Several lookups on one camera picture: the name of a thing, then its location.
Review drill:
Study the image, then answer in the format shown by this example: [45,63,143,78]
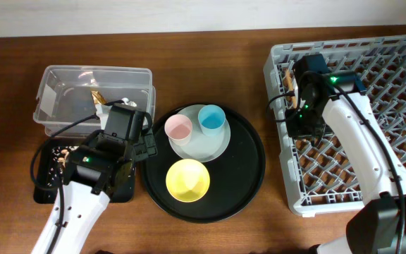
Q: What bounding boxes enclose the gold foil wrapper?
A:
[90,90,106,105]

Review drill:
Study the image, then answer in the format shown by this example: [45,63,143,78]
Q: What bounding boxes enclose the grey plate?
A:
[168,104,230,163]

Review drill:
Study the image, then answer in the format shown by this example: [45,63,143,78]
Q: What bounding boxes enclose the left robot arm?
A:
[31,103,157,253]

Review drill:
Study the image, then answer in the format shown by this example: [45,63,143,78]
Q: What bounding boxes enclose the food scraps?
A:
[46,146,78,187]

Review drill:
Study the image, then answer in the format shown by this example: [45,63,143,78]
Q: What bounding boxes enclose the wooden chopstick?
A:
[284,69,298,109]

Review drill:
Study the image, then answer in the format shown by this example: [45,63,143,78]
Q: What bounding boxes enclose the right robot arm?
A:
[286,54,406,253]

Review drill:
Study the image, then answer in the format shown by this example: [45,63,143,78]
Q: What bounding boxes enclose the white tissue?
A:
[95,97,137,130]

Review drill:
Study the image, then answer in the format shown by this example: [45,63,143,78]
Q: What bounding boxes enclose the black rectangular tray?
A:
[33,138,135,204]

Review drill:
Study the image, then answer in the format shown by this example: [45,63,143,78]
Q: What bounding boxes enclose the blue cup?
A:
[197,104,226,136]

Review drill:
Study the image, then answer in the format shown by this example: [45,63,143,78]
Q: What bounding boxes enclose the clear plastic bin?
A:
[33,65,156,135]

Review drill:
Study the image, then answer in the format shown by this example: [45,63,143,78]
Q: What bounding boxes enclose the yellow bowl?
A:
[165,159,210,202]

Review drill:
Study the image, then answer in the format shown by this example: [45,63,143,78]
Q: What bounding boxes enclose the black round tray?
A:
[140,105,266,223]

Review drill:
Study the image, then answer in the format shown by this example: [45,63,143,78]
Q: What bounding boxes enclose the pink cup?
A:
[164,114,193,146]

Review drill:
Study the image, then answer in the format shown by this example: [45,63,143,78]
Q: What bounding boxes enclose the grey dishwasher rack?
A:
[263,35,406,217]

